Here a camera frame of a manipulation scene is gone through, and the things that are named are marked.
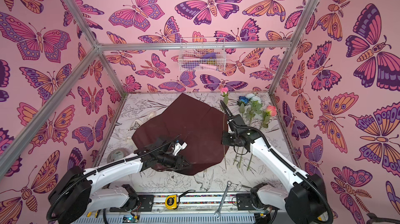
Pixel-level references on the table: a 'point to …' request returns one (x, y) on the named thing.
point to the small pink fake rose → (225, 100)
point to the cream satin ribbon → (138, 122)
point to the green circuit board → (130, 219)
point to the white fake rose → (254, 106)
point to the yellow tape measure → (171, 201)
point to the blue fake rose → (244, 100)
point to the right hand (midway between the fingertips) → (222, 136)
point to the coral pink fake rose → (271, 110)
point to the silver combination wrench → (229, 183)
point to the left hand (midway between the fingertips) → (190, 166)
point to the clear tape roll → (117, 154)
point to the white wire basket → (202, 54)
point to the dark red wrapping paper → (190, 121)
